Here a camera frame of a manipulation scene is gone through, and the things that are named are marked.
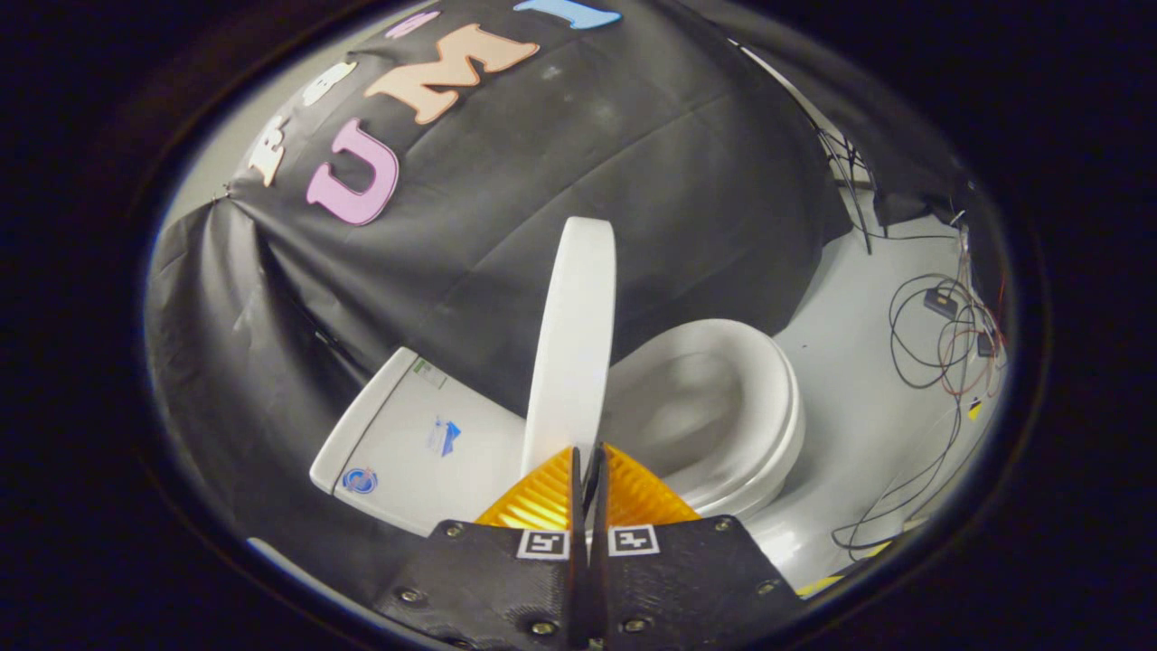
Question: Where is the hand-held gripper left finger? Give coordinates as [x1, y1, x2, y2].
[375, 445, 594, 650]

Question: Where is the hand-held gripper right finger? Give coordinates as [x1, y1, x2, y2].
[588, 443, 805, 650]

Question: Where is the white toilet lid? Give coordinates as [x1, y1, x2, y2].
[522, 216, 618, 477]

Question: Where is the white ceramic toilet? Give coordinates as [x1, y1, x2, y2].
[309, 318, 807, 593]

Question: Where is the white toilet seat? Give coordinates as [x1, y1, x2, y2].
[604, 318, 806, 521]

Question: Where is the black backdrop cloth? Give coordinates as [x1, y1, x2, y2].
[145, 0, 975, 580]

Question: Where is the black tripod stand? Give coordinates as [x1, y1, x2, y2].
[812, 125, 876, 256]

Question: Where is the black cable bundle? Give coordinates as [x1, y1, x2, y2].
[830, 233, 1010, 563]

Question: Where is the red cable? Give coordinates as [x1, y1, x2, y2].
[936, 271, 1008, 401]

